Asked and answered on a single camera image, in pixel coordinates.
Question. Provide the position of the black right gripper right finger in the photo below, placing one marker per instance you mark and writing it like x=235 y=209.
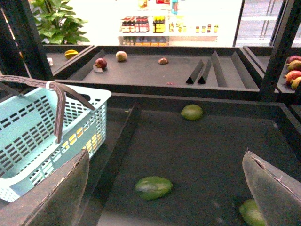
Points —
x=277 y=195

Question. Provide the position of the light blue plastic basket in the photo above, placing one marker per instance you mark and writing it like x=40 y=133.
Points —
x=29 y=151

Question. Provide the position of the green potted plant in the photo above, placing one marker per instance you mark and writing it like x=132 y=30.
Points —
x=57 y=23

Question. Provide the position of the green avocado far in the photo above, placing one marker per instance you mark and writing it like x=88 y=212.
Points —
x=192 y=112

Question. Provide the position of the green avocado near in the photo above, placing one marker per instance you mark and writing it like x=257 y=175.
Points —
x=153 y=187

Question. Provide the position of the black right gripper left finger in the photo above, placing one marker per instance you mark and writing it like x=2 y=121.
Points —
x=53 y=202

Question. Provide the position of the white shelf with bottles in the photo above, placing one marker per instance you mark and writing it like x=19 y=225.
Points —
x=160 y=23

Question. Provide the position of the dark wooden display stand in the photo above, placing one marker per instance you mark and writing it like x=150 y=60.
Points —
x=147 y=136

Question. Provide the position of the green avocado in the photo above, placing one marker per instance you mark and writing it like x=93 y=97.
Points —
x=153 y=187
x=192 y=112

